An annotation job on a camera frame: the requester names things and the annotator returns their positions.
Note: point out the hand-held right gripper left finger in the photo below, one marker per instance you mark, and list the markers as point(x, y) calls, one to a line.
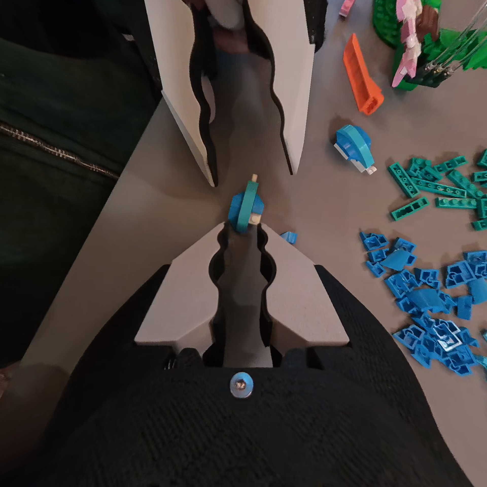
point(178, 300)

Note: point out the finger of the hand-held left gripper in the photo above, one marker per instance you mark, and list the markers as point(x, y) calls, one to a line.
point(175, 57)
point(293, 76)

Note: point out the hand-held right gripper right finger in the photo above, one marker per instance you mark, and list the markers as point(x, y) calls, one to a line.
point(304, 304)

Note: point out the small blue teal lego assembly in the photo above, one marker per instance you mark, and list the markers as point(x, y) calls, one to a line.
point(243, 209)

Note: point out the pink lego piece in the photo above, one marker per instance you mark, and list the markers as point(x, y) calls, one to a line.
point(347, 8)

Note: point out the green lego flower plant model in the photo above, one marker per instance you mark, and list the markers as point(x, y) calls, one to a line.
point(384, 23)

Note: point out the orange lego brick separator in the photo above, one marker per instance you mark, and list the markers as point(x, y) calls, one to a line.
point(361, 80)

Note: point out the small blue lego piece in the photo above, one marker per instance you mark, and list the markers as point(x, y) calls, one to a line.
point(289, 237)

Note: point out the blue lego bird assembly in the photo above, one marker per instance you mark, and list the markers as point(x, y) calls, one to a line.
point(352, 142)

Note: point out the pile of blue lego pieces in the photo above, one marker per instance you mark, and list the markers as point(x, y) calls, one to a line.
point(426, 300)

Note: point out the clear plastic rods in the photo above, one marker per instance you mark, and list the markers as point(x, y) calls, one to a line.
point(456, 42)

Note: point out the green long brick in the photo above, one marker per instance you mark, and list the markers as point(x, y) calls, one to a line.
point(437, 188)

